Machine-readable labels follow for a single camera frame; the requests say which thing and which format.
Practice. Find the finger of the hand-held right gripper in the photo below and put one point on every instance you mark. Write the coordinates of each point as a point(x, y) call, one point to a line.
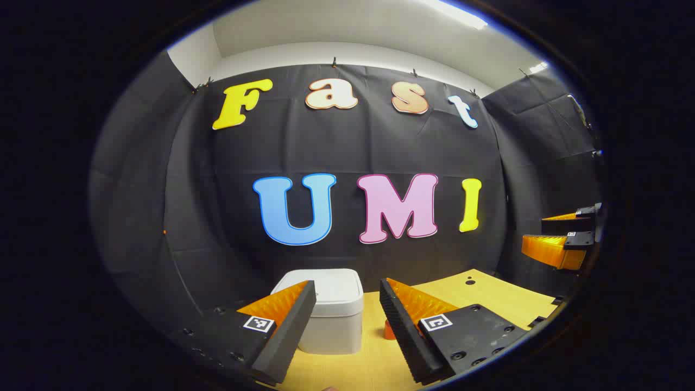
point(551, 250)
point(567, 224)

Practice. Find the ceiling light strip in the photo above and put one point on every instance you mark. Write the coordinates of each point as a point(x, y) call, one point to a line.
point(538, 67)

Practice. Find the white desktop garbage bin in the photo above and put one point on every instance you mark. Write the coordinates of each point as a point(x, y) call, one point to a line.
point(336, 293)

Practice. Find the orange pop can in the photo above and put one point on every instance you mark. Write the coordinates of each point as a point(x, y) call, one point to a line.
point(389, 331)

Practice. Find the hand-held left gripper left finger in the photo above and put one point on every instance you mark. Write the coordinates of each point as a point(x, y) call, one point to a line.
point(290, 336)

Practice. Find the black backdrop cloth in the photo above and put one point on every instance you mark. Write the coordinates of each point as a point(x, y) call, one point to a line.
point(347, 146)

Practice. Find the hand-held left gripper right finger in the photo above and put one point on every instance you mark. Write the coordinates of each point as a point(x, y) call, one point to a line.
point(404, 336)

